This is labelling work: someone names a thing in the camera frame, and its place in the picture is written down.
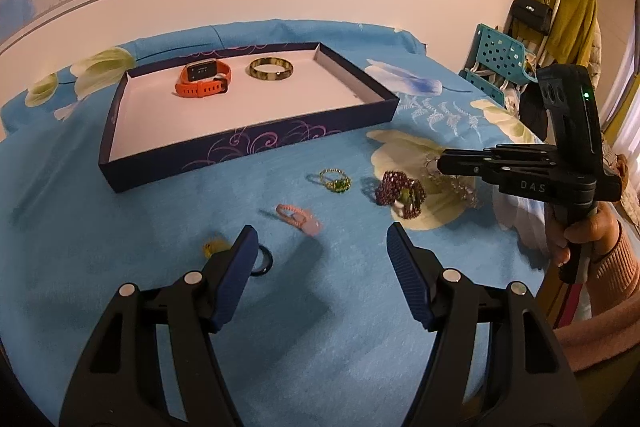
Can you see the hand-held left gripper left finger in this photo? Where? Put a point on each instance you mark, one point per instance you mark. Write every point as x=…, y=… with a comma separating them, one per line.
x=235, y=279

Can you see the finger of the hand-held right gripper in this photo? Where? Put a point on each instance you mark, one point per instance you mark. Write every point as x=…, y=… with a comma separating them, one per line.
x=465, y=163
x=520, y=150

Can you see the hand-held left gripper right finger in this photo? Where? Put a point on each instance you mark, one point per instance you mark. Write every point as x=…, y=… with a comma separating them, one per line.
x=410, y=279

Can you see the dark blue cardboard box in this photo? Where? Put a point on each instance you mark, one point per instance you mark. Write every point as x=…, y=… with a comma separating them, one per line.
x=240, y=107

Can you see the person's right forearm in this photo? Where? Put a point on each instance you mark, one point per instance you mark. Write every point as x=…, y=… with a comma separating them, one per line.
x=610, y=307

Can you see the person's right hand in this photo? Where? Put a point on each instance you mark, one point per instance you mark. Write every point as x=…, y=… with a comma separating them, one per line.
x=592, y=229

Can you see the olive yellow coat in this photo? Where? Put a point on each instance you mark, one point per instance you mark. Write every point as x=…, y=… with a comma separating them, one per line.
x=575, y=27

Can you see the blue floral bedsheet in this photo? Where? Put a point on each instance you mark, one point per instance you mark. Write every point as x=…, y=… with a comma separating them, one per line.
x=150, y=232

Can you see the teal plastic basket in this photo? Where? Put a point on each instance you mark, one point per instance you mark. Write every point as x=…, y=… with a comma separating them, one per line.
x=500, y=54

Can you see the black handbag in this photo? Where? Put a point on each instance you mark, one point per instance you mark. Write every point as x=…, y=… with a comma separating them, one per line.
x=531, y=12

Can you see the orange smartwatch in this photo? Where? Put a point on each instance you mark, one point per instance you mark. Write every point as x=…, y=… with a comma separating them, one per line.
x=197, y=88

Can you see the tortoiseshell bangle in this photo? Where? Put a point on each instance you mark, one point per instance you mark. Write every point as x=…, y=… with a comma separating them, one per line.
x=257, y=74

